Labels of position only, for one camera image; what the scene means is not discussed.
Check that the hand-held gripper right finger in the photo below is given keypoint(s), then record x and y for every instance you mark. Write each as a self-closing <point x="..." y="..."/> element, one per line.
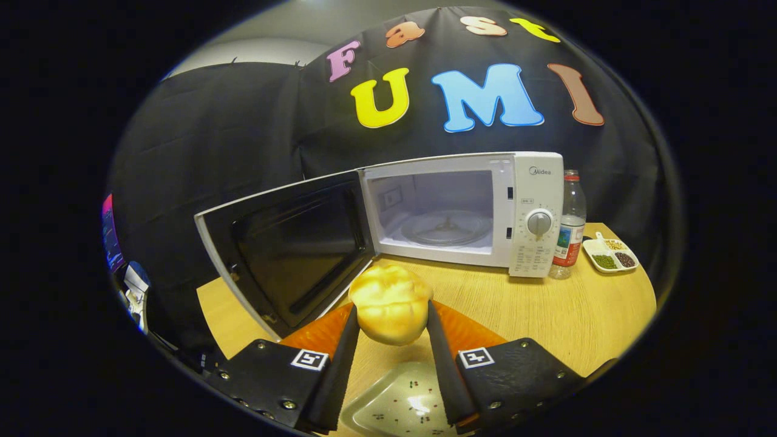
<point x="446" y="370"/>

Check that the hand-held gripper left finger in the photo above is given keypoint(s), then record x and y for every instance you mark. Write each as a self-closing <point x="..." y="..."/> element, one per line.
<point x="340" y="370"/>

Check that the yellow bread bun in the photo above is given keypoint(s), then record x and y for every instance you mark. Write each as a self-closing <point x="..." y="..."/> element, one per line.
<point x="391" y="303"/>

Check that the white microwave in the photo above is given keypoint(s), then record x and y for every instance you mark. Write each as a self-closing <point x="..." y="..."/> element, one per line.
<point x="534" y="182"/>

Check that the white speckled plate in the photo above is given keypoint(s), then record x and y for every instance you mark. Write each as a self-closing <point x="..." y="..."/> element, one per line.
<point x="394" y="406"/>

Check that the dark box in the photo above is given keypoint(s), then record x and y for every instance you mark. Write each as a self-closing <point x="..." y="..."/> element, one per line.
<point x="203" y="361"/>

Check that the clear bottle red label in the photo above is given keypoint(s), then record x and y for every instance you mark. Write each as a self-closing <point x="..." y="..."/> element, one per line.
<point x="567" y="237"/>

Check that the white divided dish with beans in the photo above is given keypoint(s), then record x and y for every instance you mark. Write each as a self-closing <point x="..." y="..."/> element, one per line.
<point x="610" y="255"/>

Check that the white paper sheet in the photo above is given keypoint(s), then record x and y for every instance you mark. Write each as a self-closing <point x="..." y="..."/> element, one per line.
<point x="136" y="282"/>

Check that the computer monitor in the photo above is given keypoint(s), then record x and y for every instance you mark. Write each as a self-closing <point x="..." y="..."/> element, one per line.
<point x="111" y="237"/>

